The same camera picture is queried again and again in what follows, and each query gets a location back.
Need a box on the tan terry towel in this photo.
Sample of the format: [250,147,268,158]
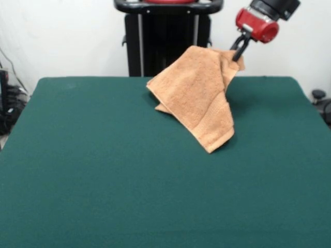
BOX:
[146,45,246,154]

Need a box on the black equipment stack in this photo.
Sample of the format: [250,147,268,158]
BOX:
[0,69,29,135]

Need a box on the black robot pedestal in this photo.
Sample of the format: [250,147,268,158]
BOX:
[113,0,224,78]

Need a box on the dark green table cloth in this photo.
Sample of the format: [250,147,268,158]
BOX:
[0,76,331,248]

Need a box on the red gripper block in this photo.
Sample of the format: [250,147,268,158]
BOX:
[229,7,280,63]

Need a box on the black office chair base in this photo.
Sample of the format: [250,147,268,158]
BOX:
[311,89,331,130]

